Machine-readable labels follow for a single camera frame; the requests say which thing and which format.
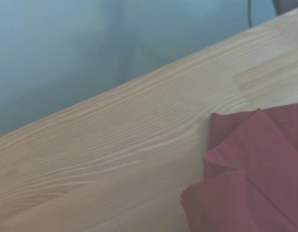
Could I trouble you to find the rust orange shorts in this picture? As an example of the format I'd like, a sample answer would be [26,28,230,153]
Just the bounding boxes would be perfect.
[179,101,298,232]

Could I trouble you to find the dark green camera stand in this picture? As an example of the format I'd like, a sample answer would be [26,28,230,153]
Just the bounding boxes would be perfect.
[271,0,298,16]

